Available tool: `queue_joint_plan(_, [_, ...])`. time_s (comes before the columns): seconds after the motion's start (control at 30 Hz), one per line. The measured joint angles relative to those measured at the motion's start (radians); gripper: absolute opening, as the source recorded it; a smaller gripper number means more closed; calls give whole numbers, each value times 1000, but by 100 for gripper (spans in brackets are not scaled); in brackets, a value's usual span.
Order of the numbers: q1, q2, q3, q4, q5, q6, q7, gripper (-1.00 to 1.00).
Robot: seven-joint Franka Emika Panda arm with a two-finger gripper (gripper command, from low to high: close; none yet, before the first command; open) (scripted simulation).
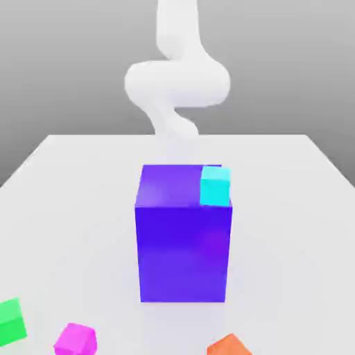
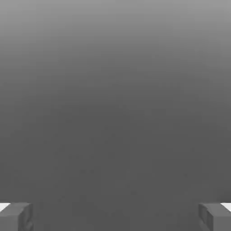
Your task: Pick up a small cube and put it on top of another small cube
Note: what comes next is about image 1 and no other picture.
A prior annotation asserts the small magenta cube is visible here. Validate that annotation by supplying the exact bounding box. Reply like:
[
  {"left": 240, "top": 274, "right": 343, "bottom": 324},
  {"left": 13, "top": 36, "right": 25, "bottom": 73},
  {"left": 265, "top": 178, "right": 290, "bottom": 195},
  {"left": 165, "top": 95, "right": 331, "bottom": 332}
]
[{"left": 53, "top": 322, "right": 98, "bottom": 355}]

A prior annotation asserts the small orange cube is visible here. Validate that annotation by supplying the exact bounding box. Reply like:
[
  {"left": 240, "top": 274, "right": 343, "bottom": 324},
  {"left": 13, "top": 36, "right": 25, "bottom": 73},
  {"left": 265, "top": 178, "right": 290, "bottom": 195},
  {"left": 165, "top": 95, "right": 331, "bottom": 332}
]
[{"left": 206, "top": 333, "right": 253, "bottom": 355}]

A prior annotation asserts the small green cube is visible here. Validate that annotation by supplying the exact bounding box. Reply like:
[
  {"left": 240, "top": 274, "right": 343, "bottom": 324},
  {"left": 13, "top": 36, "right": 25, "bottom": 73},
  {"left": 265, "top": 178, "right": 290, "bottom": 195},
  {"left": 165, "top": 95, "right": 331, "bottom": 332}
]
[{"left": 0, "top": 297, "right": 28, "bottom": 348}]

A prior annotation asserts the small cyan cube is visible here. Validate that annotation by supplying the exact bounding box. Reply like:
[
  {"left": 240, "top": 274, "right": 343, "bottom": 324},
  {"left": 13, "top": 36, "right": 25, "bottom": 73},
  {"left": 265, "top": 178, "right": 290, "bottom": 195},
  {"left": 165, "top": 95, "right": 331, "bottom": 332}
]
[{"left": 199, "top": 165, "right": 232, "bottom": 208}]

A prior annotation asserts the large purple box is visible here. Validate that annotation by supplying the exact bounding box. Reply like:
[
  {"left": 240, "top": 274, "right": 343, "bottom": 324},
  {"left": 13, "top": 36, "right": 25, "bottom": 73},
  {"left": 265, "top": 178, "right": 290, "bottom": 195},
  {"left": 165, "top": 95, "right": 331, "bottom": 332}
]
[{"left": 135, "top": 164, "right": 233, "bottom": 304}]

